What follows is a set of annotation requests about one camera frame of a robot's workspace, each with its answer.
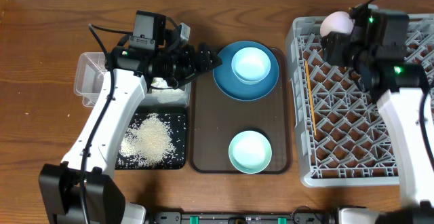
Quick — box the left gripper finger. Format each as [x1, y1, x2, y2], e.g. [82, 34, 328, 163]
[171, 71, 197, 89]
[195, 43, 222, 73]

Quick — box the pink plastic cup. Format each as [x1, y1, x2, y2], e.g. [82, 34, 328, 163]
[320, 12, 354, 37]

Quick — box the white tissue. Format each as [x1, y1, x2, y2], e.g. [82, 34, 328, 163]
[151, 77, 184, 98]

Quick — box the dark blue plate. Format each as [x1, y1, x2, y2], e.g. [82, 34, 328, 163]
[213, 41, 279, 101]

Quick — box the light blue small bowl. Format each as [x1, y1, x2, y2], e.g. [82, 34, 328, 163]
[231, 47, 271, 85]

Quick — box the white cooked rice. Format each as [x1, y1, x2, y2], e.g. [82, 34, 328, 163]
[118, 112, 187, 169]

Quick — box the mint green bowl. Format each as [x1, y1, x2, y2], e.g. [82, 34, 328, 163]
[228, 130, 273, 174]

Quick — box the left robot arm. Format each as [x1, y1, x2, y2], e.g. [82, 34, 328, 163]
[39, 43, 222, 223]

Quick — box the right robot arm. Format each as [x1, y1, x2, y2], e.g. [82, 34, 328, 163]
[320, 6, 433, 223]

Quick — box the grey dishwasher rack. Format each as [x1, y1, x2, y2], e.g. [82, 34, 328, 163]
[285, 13, 434, 188]

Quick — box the wooden chopstick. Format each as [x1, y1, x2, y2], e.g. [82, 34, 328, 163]
[304, 60, 317, 137]

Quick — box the black plastic tray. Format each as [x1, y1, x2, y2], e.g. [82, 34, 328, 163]
[115, 105, 189, 170]

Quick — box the brown serving tray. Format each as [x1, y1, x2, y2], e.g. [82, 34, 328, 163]
[189, 48, 292, 174]

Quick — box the clear plastic bin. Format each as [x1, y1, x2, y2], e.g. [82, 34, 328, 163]
[74, 52, 191, 107]

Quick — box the left black cable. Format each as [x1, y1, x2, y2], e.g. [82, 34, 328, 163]
[76, 22, 135, 224]

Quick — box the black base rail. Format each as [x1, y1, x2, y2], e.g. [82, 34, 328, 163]
[149, 209, 338, 224]

